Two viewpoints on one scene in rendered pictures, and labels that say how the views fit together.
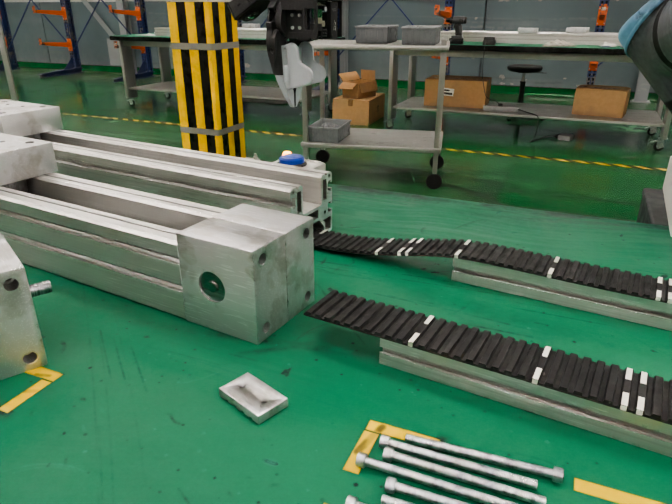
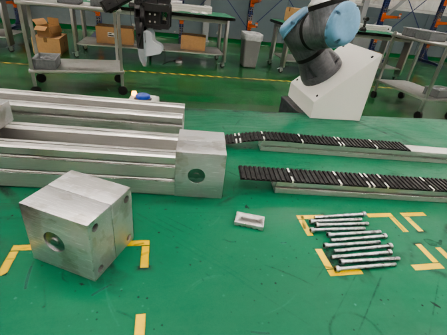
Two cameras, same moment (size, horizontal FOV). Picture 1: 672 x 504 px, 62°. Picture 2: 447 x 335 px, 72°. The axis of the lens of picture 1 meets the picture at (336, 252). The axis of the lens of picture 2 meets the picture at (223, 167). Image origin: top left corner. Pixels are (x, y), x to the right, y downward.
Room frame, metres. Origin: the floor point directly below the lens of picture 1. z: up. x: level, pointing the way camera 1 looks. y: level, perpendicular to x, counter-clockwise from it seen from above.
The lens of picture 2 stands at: (0.06, 0.36, 1.12)
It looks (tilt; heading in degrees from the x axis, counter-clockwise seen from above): 30 degrees down; 324
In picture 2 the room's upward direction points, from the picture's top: 7 degrees clockwise
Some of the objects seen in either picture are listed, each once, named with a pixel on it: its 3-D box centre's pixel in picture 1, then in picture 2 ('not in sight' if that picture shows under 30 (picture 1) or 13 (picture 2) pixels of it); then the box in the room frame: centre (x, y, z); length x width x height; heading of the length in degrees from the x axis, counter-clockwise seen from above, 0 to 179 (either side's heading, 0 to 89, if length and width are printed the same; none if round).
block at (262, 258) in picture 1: (257, 264); (200, 159); (0.52, 0.08, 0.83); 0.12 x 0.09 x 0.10; 150
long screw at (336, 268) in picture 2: not in sight; (366, 266); (0.20, -0.03, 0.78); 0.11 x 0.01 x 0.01; 69
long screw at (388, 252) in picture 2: not in sight; (362, 254); (0.21, -0.05, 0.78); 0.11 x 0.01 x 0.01; 68
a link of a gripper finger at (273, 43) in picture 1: (280, 42); (140, 28); (0.85, 0.08, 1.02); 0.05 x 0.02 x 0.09; 150
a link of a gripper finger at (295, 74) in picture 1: (296, 76); (150, 49); (0.84, 0.06, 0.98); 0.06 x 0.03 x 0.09; 60
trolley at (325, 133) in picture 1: (369, 100); (71, 40); (3.80, -0.22, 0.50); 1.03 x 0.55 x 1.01; 79
